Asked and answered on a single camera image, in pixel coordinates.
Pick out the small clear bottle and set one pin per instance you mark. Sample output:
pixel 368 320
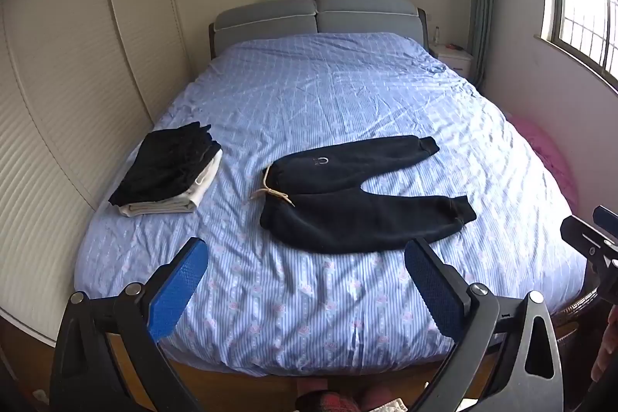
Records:
pixel 438 35

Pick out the person's right hand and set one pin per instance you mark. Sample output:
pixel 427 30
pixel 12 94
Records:
pixel 607 344

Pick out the folded beige garment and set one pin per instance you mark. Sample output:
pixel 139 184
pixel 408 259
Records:
pixel 193 195

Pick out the grey headboard cushion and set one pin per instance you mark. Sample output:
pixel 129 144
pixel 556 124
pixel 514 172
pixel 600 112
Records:
pixel 263 23
pixel 367 14

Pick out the folded black pants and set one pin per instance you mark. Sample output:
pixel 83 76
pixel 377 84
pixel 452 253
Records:
pixel 166 168

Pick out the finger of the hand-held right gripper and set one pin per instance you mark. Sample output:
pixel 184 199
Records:
pixel 581 232
pixel 606 216

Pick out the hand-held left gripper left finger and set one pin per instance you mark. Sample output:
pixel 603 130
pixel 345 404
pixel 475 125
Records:
pixel 177 293

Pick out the bed with blue striped sheet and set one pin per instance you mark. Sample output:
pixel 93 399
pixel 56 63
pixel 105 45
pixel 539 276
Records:
pixel 309 103

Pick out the red plaid slipper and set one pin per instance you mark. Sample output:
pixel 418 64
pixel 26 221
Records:
pixel 328 402

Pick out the pink cloth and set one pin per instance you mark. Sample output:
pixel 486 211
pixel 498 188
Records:
pixel 550 156

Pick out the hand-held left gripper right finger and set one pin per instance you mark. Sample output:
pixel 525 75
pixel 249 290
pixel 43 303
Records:
pixel 433 291

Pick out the white slatted wardrobe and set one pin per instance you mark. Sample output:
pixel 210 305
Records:
pixel 62 103

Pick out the white nightstand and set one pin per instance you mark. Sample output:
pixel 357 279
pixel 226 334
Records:
pixel 451 58

